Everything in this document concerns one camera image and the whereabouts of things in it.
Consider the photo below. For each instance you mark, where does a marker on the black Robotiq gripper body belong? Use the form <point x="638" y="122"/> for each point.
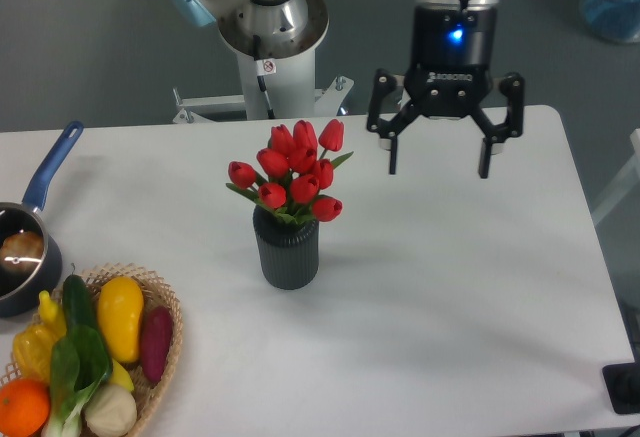
<point x="448" y="74"/>

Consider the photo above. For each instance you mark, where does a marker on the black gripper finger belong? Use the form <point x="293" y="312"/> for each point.
<point x="512" y="87"/>
<point x="384" y="83"/>

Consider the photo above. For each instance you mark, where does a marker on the red tulip bouquet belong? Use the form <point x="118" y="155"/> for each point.
<point x="296" y="167"/>

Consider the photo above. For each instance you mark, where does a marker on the dark grey ribbed vase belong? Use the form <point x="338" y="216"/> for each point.
<point x="289" y="255"/>

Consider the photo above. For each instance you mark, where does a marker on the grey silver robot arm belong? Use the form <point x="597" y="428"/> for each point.
<point x="281" y="29"/>

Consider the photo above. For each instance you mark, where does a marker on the blue transparent container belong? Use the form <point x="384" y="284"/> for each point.
<point x="612" y="20"/>

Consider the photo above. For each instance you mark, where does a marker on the woven wicker basket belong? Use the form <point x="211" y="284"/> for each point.
<point x="156" y="292"/>

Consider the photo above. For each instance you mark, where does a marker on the black device at edge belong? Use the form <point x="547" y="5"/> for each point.
<point x="622" y="383"/>

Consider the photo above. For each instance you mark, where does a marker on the purple sweet potato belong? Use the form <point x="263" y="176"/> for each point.
<point x="155" y="341"/>

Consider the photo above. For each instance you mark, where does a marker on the yellow mango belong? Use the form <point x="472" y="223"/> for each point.
<point x="119" y="314"/>

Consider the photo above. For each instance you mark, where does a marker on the dark green cucumber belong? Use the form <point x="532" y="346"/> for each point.
<point x="77" y="304"/>

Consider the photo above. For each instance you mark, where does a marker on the brown bun in saucepan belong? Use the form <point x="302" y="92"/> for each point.
<point x="21" y="253"/>

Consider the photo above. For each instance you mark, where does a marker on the green bok choy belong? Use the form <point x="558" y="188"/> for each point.
<point x="80" y="363"/>

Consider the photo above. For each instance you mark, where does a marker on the beige garlic bulb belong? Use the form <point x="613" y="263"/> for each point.
<point x="111" y="412"/>

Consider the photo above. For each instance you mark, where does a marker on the yellow bell pepper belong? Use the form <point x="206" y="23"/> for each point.
<point x="32" y="351"/>

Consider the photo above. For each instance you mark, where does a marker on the orange fruit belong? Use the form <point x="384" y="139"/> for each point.
<point x="25" y="407"/>

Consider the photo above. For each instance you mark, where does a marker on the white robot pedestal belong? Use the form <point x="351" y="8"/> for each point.
<point x="271" y="89"/>

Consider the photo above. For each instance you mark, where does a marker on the white frame at right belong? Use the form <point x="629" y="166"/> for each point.
<point x="619" y="186"/>

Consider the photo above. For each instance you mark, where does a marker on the blue handled saucepan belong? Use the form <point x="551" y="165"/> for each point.
<point x="20" y="292"/>

